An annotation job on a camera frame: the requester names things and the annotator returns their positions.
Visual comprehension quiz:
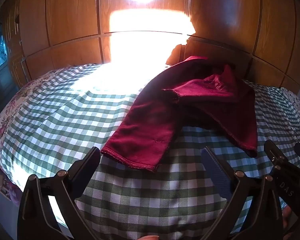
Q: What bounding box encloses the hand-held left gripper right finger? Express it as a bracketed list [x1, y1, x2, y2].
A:
[201, 146, 284, 240]

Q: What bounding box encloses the person's right hand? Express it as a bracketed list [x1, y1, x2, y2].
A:
[281, 202, 298, 240]

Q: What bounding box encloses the small beige object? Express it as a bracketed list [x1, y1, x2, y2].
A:
[0, 172, 11, 201]

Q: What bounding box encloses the wooden panelled wardrobe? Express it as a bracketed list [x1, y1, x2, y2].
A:
[5, 0, 300, 90]

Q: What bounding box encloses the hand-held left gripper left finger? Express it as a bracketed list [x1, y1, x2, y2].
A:
[17, 147, 101, 240]

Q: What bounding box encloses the dark red garment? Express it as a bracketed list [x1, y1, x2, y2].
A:
[100, 56, 258, 173]

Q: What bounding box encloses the dark cabinet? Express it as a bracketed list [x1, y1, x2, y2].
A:
[0, 65, 19, 123]

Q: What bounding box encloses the green checkered bedsheet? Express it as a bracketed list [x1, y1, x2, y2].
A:
[0, 64, 300, 240]

